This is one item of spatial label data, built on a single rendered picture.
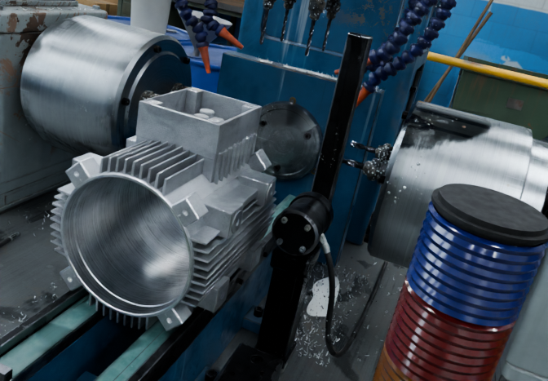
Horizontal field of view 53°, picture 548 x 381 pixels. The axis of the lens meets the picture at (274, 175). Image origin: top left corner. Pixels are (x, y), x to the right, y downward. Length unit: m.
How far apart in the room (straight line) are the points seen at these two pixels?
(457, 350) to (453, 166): 0.47
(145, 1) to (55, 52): 1.99
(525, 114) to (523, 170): 4.14
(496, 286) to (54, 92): 0.79
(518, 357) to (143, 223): 0.52
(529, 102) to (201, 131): 4.40
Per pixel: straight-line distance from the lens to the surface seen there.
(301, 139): 0.98
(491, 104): 4.88
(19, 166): 1.10
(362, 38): 0.70
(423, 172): 0.74
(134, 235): 0.71
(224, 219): 0.55
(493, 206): 0.30
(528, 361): 0.82
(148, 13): 2.94
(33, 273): 0.93
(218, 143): 0.58
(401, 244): 0.78
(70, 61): 0.94
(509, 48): 5.90
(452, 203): 0.28
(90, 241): 0.66
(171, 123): 0.60
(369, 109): 0.95
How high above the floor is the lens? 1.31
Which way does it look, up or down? 21 degrees down
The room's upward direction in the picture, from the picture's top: 12 degrees clockwise
